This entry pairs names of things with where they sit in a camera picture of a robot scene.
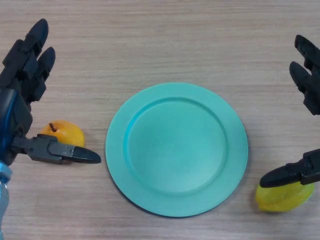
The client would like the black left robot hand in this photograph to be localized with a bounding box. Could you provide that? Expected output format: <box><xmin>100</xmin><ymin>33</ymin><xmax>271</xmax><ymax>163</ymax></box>
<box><xmin>0</xmin><ymin>18</ymin><xmax>102</xmax><ymax>167</ymax></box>

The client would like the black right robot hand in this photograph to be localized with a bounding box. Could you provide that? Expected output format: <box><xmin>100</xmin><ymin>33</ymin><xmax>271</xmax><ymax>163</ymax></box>
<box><xmin>259</xmin><ymin>34</ymin><xmax>320</xmax><ymax>189</ymax></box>

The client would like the yellow starfruit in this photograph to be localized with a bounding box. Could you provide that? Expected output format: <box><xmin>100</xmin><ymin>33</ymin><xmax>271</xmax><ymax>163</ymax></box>
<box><xmin>254</xmin><ymin>181</ymin><xmax>315</xmax><ymax>213</ymax></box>

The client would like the teal round plate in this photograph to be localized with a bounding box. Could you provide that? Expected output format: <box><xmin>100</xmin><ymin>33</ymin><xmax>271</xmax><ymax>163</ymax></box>
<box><xmin>105</xmin><ymin>82</ymin><xmax>249</xmax><ymax>218</ymax></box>

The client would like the orange pear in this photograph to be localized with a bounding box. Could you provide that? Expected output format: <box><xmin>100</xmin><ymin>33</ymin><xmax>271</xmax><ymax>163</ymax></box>
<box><xmin>39</xmin><ymin>119</ymin><xmax>86</xmax><ymax>149</ymax></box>

